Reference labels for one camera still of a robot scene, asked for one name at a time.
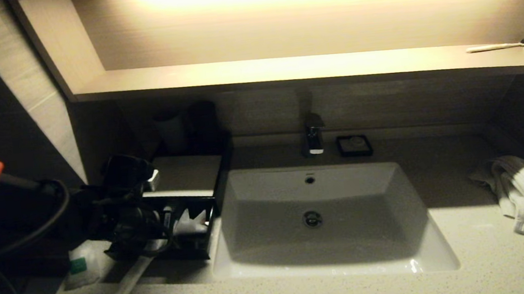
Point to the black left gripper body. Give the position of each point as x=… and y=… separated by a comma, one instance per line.
x=131, y=224

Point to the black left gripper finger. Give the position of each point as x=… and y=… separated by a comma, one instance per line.
x=167, y=225

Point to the puffy white pouch packet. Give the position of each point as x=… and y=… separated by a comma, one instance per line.
x=192, y=225

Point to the packaged toothbrush with green label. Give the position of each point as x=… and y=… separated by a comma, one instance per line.
x=126, y=288

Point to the square sachet with green label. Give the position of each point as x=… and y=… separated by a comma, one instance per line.
x=82, y=270

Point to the dark brown cup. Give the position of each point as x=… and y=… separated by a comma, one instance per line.
x=202, y=124

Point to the pale grey cup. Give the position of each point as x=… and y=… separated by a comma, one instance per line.
x=171, y=129

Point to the chrome sink drain plug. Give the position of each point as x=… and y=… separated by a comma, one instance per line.
x=313, y=219

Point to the white ceramic sink basin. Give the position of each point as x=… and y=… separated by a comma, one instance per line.
x=329, y=227

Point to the chrome faucet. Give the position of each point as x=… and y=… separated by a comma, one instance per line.
x=313, y=136

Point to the black soap dish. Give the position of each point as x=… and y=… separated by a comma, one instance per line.
x=354, y=146

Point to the white toothbrush black head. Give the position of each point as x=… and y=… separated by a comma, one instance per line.
x=495, y=46

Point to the wooden wall shelf niche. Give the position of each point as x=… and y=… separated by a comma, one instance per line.
x=283, y=69

